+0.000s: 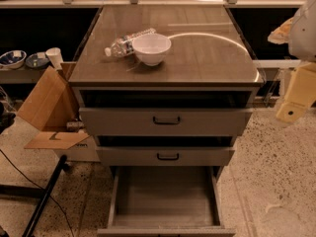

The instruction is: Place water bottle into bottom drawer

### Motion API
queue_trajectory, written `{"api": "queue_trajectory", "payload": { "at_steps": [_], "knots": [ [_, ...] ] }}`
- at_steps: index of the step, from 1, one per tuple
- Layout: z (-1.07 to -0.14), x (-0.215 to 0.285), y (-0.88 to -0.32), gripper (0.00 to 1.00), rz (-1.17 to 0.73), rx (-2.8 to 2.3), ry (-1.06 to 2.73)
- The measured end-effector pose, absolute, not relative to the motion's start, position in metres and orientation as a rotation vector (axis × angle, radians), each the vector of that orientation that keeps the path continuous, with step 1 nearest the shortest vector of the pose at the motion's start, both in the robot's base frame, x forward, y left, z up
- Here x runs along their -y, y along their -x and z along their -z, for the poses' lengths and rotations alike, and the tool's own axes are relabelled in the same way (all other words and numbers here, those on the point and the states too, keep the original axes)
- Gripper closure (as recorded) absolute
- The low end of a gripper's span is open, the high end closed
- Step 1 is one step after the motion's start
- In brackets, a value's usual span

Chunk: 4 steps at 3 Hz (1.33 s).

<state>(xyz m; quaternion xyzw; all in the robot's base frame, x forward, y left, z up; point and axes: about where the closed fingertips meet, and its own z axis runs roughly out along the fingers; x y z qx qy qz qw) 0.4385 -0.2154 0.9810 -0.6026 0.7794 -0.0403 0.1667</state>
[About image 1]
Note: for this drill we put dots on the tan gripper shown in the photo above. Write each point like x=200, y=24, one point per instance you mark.
x=303, y=34

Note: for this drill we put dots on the clear plastic water bottle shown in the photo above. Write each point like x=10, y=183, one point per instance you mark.
x=122, y=46

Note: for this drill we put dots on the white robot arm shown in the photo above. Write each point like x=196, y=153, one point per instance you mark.
x=299, y=32

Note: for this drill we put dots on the grey drawer cabinet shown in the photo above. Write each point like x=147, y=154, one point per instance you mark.
x=165, y=85

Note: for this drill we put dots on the bottom drawer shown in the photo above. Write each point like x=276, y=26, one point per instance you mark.
x=165, y=202

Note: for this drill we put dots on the drawer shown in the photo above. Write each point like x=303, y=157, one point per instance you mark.
x=165, y=150
x=165, y=202
x=164, y=113

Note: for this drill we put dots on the middle drawer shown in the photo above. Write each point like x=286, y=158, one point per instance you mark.
x=165, y=150

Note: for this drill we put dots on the top drawer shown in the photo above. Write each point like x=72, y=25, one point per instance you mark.
x=164, y=113

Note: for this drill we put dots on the white ceramic bowl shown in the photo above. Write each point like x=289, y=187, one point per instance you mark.
x=151, y=49

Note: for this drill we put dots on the white box under cardboard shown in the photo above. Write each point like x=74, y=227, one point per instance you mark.
x=84, y=151

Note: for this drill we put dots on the brown cardboard box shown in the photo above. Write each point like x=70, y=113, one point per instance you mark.
x=48, y=108

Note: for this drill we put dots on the white paper cup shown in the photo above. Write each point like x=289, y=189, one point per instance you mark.
x=55, y=57

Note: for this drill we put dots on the black stand leg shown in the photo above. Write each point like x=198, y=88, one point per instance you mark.
x=45, y=194

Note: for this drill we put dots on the blue patterned bowl right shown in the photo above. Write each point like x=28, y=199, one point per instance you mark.
x=37, y=61

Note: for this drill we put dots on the blue patterned bowl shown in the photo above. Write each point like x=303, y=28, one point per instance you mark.
x=37, y=61
x=13, y=59

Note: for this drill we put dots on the blue patterned bowl left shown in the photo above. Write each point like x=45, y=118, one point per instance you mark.
x=13, y=59

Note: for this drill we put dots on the black top drawer handle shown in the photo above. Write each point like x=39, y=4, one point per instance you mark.
x=166, y=121

